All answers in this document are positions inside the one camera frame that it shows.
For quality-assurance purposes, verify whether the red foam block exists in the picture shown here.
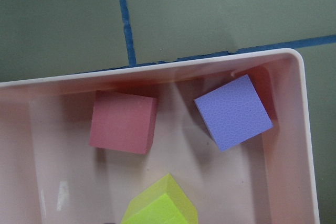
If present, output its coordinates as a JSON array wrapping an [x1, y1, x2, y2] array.
[[89, 91, 158, 154]]

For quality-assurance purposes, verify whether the purple foam block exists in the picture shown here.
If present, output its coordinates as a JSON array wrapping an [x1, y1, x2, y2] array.
[[194, 75, 273, 152]]

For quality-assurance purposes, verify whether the yellow foam block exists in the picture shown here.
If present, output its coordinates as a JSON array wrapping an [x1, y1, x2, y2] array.
[[121, 174, 199, 224]]

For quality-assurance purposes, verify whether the pink plastic bin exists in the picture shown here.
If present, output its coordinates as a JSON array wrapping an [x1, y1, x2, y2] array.
[[1, 48, 320, 223]]

